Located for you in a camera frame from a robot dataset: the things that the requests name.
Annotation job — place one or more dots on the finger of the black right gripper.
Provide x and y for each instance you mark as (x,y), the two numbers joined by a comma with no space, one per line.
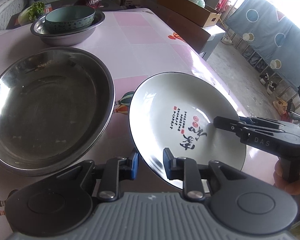
(235,126)

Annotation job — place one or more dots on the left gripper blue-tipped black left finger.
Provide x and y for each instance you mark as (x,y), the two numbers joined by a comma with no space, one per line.
(64,201)

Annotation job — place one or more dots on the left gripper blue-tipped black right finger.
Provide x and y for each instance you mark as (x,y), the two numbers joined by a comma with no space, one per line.
(237,200)

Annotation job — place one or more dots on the white ceramic plate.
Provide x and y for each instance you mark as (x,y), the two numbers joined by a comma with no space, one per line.
(177,110)

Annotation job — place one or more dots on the large steel plate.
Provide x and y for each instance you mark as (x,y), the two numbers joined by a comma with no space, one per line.
(54,106)

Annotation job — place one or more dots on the small steel bowl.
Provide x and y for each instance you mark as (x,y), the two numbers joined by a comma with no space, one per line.
(64,36)

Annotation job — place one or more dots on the teal ceramic bowl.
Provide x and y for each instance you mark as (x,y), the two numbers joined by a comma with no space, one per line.
(69,18)

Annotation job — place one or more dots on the person's right hand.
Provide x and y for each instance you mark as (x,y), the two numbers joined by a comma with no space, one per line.
(279,182)

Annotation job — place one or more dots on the black and white shoes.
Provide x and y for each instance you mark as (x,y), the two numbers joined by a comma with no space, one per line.
(267,81)

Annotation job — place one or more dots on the blue patterned hanging sheet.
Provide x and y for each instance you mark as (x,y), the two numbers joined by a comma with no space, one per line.
(272,35)

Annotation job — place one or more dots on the long brown cardboard box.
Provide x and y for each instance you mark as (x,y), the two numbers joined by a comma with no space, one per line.
(201,16)

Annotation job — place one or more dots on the pink balloon tablecloth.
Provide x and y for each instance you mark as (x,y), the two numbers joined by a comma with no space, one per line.
(133,45)

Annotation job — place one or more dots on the green leafy cabbage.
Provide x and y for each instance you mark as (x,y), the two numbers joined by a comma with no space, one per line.
(30,14)

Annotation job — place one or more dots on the dark Philips product box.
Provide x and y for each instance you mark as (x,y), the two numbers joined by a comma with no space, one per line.
(105,5)

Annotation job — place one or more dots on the white quilted mattress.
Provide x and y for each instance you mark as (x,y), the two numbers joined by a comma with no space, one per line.
(5,10)

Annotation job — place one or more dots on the red onion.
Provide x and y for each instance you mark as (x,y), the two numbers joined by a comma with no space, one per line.
(90,3)

